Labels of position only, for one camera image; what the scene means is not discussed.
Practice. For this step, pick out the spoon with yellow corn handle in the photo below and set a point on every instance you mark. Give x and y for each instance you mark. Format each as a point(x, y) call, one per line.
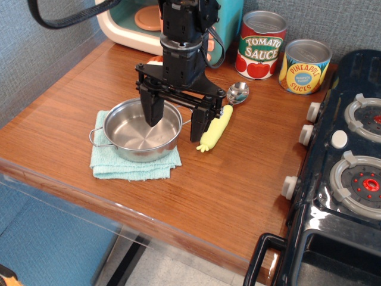
point(236, 94)

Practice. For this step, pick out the orange plush toy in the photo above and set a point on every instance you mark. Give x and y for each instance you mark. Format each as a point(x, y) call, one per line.
point(8, 277)

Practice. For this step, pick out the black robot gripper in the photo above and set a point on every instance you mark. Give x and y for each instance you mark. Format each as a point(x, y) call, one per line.
point(181, 79)

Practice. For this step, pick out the tomato sauce can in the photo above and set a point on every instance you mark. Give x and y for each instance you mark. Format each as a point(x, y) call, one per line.
point(261, 39)

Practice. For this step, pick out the teal toy microwave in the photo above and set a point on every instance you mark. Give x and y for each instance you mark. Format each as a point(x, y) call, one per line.
point(150, 25)

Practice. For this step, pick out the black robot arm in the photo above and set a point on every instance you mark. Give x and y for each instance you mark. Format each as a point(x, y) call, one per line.
point(181, 78)

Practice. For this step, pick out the light blue folded cloth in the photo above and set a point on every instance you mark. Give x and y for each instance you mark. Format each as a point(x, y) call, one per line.
point(106, 164)

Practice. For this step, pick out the stainless steel pan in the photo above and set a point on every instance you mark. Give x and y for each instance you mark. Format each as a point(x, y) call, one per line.
point(125, 130)

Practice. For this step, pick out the pineapple slices can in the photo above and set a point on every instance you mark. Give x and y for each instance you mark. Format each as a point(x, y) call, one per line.
point(304, 66)

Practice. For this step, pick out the white plush mushroom toy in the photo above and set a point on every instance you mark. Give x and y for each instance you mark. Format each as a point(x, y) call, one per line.
point(156, 60)

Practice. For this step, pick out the black toy stove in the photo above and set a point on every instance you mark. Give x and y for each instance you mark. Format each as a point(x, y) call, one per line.
point(333, 225)

